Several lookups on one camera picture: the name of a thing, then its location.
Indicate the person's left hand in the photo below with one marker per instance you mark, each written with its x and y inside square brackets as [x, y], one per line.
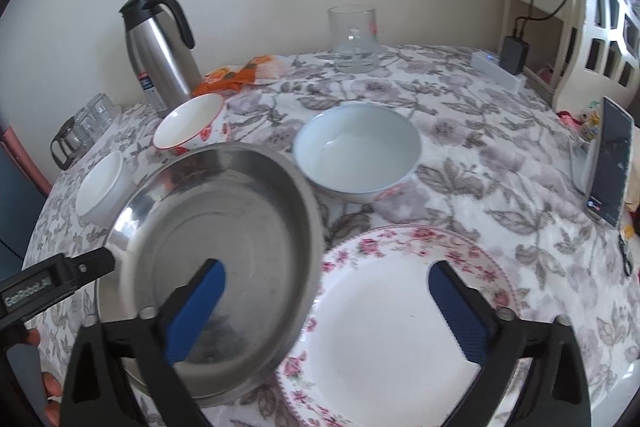
[50, 387]

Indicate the light blue bowl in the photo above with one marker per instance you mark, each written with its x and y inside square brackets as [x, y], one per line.
[350, 157]

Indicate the grey phone stand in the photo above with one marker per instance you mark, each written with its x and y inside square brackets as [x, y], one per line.
[582, 167]

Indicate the pink board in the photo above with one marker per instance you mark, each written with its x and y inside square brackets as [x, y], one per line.
[25, 157]

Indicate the small colourful toy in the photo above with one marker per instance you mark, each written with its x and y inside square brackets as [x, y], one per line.
[590, 119]

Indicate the black smartphone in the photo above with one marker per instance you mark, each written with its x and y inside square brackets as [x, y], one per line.
[611, 162]

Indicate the black charger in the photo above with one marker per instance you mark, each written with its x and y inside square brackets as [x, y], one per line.
[514, 56]

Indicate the stainless steel thermos jug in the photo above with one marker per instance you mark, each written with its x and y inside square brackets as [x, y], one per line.
[160, 57]

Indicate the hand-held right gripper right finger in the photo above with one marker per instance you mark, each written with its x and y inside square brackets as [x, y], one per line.
[460, 317]

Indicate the tray of glass cups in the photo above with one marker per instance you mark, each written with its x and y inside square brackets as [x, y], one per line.
[111, 124]

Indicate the floral rimmed white plate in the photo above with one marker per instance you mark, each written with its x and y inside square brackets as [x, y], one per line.
[390, 307]

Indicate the clear drinking glass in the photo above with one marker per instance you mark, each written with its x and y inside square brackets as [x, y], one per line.
[104, 108]
[85, 122]

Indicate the red rimmed white bowl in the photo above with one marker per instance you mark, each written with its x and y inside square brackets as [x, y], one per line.
[190, 122]

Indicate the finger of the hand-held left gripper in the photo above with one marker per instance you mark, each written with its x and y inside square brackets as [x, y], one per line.
[92, 265]

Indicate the white lattice chair back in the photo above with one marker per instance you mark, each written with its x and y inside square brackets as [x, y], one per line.
[582, 47]

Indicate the orange snack packet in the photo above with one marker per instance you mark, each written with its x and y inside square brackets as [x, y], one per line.
[217, 82]
[262, 69]

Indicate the clear glass mug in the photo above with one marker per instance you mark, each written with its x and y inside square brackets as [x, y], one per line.
[352, 37]

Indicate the white power strip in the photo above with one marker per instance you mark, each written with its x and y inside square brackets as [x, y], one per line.
[492, 69]

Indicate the small white bowl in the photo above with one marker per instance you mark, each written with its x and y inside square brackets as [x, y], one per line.
[102, 187]

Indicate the stainless steel basin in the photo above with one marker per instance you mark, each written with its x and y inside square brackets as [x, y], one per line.
[225, 217]

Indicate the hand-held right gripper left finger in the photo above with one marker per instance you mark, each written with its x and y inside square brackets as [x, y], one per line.
[195, 312]

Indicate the dark blue panel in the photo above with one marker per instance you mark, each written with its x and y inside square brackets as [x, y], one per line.
[20, 207]

